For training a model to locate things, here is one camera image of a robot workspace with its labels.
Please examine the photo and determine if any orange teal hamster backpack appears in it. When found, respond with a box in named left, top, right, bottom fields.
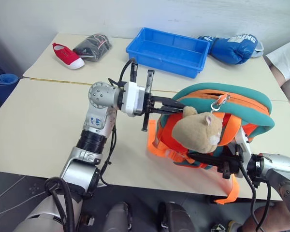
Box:
left=146, top=82, right=276, bottom=205

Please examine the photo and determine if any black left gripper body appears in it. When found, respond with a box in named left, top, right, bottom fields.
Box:
left=142, top=69, right=163, bottom=133

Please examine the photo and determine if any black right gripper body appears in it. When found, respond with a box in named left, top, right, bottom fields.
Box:
left=216, top=144, right=245, bottom=180

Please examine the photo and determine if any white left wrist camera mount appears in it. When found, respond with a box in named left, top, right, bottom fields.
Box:
left=122, top=81, right=147, bottom=118

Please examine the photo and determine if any rolled blue yoga mat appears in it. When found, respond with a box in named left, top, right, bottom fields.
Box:
left=0, top=73, right=20, bottom=103

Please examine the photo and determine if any blue plastic bin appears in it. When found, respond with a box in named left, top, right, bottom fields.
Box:
left=125, top=27, right=210, bottom=79

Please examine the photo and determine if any dark rounded shape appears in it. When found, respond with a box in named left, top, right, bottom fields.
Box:
left=103, top=202, right=132, bottom=232
left=159, top=202, right=196, bottom=232

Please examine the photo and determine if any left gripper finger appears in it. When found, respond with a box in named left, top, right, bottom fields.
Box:
left=149, top=107, right=184, bottom=116
left=151, top=95, right=186, bottom=109

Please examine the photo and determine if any black item in clear bag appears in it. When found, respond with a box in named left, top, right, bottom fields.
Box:
left=72, top=33, right=114, bottom=62

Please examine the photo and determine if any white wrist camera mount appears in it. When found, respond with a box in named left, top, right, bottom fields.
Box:
left=122, top=81, right=147, bottom=118
left=233, top=125, right=252, bottom=175

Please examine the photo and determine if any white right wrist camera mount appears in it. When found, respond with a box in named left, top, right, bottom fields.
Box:
left=233, top=125, right=252, bottom=175

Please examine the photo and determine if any red white-toed shoe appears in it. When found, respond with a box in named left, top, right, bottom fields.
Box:
left=52, top=43, right=85, bottom=70

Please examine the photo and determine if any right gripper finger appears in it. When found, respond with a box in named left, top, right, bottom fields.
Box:
left=187, top=151, right=232, bottom=161
left=173, top=160, right=222, bottom=170

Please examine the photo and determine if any bare skin-coloured knee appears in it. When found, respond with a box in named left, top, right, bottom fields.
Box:
left=240, top=203, right=290, bottom=232

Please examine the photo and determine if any blue boxing glove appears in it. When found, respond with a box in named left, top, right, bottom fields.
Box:
left=209, top=33, right=259, bottom=65
left=197, top=35, right=218, bottom=43

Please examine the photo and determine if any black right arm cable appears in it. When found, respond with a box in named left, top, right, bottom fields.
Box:
left=234, top=144, right=273, bottom=232

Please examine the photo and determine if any grey patterned sneaker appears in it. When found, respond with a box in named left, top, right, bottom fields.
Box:
left=209, top=221, right=236, bottom=232

